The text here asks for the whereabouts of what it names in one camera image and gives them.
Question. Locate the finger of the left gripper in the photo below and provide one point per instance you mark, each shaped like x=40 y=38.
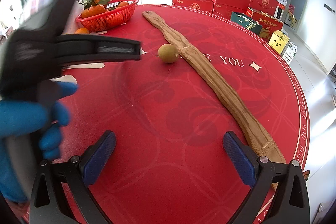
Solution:
x=76 y=49

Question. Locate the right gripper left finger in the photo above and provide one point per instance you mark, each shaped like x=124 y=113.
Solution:
x=49 y=202

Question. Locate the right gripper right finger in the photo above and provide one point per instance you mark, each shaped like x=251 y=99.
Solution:
x=291 y=201

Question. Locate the orange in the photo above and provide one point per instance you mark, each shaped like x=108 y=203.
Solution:
x=82 y=31

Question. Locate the brown round longan fruit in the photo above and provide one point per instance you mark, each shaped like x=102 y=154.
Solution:
x=168 y=53

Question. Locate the blue gloved left hand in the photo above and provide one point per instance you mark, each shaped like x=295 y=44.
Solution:
x=22 y=118

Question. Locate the red plastic fruit basket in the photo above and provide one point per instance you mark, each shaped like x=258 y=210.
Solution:
x=120 y=11

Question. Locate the long wooden back scratcher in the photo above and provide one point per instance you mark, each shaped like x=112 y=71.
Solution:
x=258 y=138

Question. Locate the red round table mat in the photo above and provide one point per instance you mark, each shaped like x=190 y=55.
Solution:
x=169 y=164

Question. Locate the yellow small box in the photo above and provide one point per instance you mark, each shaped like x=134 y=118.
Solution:
x=278 y=41

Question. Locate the green gift bag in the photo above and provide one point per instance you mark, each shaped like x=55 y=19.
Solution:
x=246 y=22

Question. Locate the red sweet apple box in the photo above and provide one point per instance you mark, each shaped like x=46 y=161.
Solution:
x=268 y=23

